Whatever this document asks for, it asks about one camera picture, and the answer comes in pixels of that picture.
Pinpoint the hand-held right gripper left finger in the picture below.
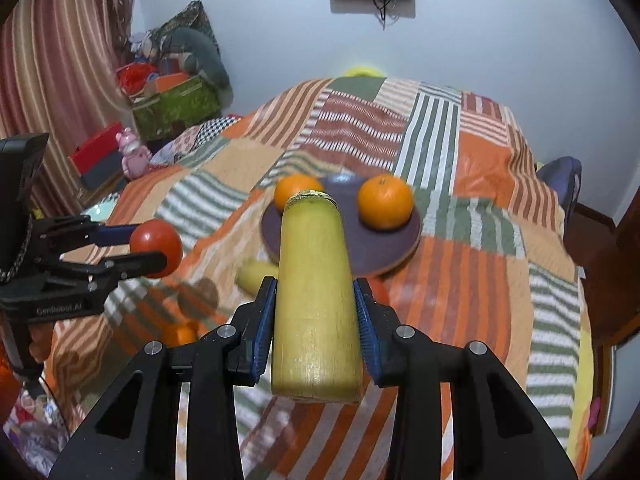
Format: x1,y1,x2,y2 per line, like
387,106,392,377
49,276,279,480

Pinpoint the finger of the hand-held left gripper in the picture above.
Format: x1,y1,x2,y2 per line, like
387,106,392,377
36,215,138,251
47,252,168,291

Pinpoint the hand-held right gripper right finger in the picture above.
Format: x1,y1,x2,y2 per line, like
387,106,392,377
352,277,580,480

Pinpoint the red tomato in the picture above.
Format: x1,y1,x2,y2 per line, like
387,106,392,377
129,219,184,279

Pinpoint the purple round plate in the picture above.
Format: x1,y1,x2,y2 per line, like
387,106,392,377
260,175,422,277

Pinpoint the short yellow sugarcane piece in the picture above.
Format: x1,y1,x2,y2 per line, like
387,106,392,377
236,260,280,295

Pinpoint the red box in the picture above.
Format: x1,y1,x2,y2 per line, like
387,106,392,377
67,122,127,192

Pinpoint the orange fruit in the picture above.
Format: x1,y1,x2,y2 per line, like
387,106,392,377
162,322,198,347

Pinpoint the pink toy figure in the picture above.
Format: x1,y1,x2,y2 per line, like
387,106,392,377
116,128,153,180

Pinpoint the large orange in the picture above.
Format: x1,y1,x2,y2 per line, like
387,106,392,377
357,174,415,231

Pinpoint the striped patchwork blanket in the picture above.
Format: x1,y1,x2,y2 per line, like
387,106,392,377
42,76,596,480

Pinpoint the small orange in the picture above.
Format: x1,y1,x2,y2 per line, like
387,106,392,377
274,173,325,212

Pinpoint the green patterned box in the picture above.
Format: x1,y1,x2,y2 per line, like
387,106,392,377
131,77,222,142

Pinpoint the red plastic bag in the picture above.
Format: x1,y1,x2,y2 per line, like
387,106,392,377
117,62,157,97

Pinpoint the striped curtain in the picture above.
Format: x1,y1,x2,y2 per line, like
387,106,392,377
0,0,138,221

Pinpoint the grey plush toy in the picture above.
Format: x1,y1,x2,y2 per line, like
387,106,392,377
162,27,232,92

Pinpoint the patterned cushion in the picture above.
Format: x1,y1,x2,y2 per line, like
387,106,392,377
150,1,221,56

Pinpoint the blue chair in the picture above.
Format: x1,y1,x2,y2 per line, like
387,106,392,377
536,156,583,211

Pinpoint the dark wooden furniture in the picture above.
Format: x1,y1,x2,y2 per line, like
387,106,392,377
562,200,640,351

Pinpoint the black monitor cable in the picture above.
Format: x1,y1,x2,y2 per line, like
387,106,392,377
372,0,401,31

